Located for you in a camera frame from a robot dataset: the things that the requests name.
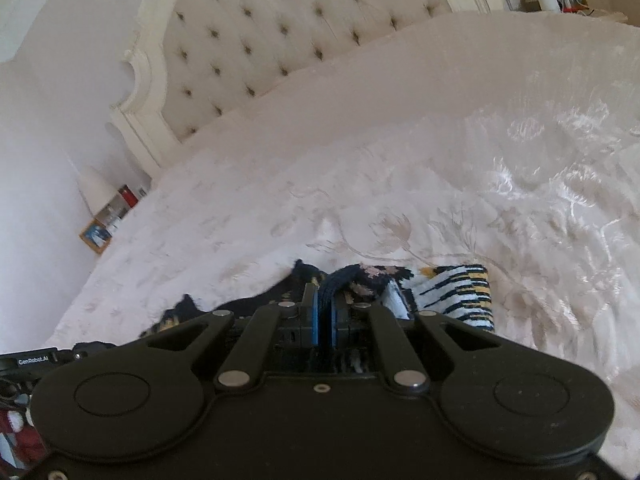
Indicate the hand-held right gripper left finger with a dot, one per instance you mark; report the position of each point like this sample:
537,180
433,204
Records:
314,325

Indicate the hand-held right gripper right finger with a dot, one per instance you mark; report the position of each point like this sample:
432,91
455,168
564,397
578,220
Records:
334,327

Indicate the navy yellow patterned knit sweater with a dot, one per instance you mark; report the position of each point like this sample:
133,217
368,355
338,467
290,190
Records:
450,292

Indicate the red patterned cloth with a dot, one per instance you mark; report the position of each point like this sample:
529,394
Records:
20,440

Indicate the white shade table lamp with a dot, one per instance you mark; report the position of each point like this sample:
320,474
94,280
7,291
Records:
95,192

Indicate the white embroidered bedspread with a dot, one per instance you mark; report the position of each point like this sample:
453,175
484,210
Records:
400,160

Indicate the red bottle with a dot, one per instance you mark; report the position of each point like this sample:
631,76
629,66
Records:
128,196

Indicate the cream tufted headboard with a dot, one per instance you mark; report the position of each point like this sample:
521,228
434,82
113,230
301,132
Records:
280,35

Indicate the white cup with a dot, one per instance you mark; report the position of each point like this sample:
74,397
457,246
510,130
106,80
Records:
547,1

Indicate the wooden picture frame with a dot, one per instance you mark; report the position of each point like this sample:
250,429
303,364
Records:
95,236

